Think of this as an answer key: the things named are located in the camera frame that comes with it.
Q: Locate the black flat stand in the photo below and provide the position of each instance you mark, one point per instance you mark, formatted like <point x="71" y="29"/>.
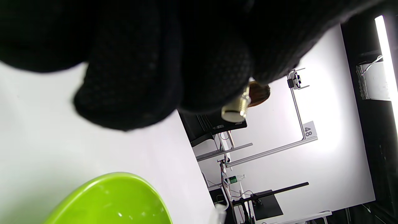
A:
<point x="267" y="203"/>

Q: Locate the person's left hand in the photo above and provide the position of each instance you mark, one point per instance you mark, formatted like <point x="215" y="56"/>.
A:
<point x="186" y="46"/>

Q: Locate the white number tag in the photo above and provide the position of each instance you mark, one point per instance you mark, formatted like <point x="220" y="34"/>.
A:
<point x="309" y="130"/>

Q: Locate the silver aluminium frame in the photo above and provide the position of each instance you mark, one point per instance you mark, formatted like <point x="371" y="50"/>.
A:
<point x="273" y="151"/>

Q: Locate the ceiling light strip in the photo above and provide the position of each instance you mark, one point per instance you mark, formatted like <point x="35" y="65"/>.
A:
<point x="385" y="62"/>

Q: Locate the small black mounted camera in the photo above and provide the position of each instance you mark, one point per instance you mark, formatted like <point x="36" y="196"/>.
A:
<point x="293" y="81"/>

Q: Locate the silver aluminium bar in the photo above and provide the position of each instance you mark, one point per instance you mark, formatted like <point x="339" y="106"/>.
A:
<point x="224" y="151"/>

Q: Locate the lime green plastic bowl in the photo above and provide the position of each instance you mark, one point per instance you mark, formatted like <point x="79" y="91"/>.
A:
<point x="108" y="202"/>

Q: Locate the white ceiling box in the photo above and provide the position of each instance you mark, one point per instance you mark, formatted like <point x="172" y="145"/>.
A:
<point x="376" y="82"/>

